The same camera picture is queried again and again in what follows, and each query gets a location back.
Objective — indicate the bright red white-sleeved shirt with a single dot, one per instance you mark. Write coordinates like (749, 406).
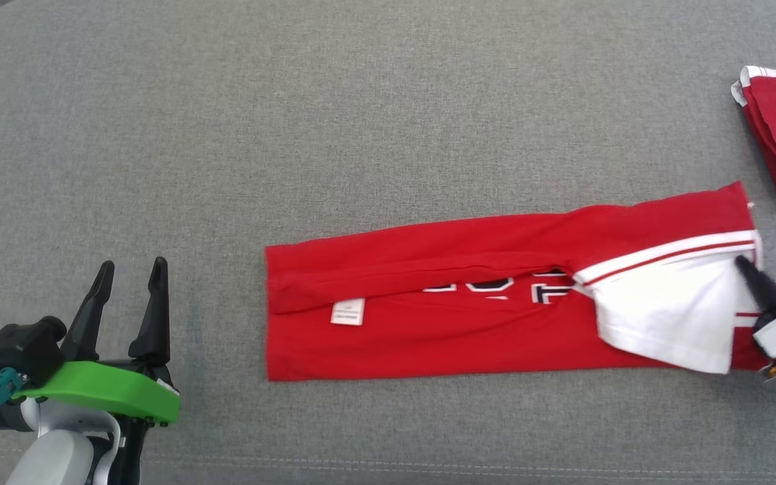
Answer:
(428, 343)

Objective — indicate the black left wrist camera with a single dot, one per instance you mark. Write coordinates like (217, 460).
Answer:
(21, 347)

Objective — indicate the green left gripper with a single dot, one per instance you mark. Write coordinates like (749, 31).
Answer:
(105, 387)

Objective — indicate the grey fabric sofa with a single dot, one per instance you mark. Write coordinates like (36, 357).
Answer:
(361, 135)

